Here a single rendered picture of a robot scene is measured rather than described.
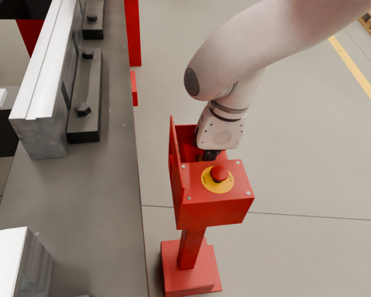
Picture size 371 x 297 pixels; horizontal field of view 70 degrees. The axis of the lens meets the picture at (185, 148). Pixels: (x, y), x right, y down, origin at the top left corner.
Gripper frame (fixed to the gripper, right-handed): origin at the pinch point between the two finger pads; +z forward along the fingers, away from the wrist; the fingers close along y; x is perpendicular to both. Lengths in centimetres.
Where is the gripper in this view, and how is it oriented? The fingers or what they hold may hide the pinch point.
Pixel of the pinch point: (209, 155)
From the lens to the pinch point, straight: 67.3
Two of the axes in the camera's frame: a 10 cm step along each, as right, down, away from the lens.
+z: -1.6, 6.7, 7.3
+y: 9.8, 0.0, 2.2
